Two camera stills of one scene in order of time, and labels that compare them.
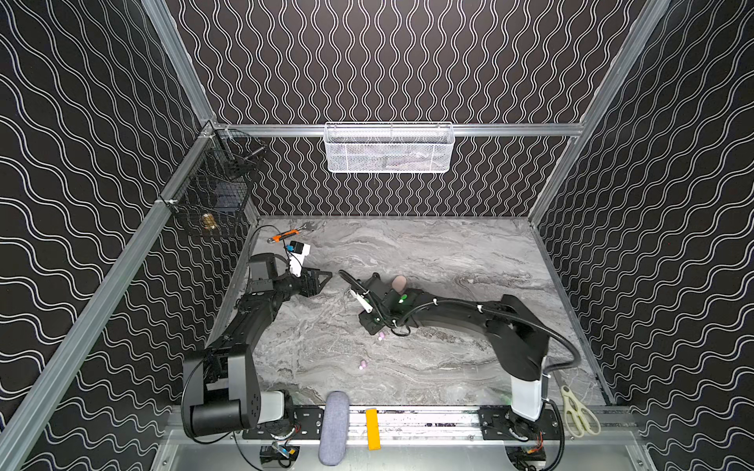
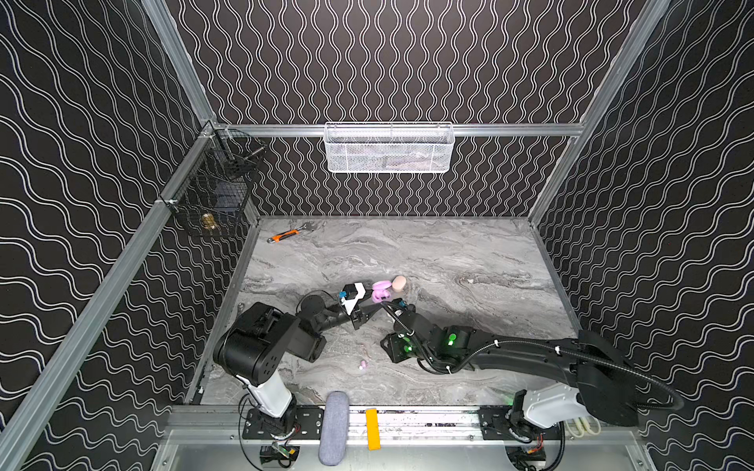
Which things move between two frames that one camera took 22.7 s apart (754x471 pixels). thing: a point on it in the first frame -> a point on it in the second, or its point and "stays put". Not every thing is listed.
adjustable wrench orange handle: [276, 238] stays put
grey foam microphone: [335, 428] stays put
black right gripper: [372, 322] -> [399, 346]
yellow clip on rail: [372, 429] stays put
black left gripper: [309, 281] -> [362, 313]
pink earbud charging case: [399, 283] stays put
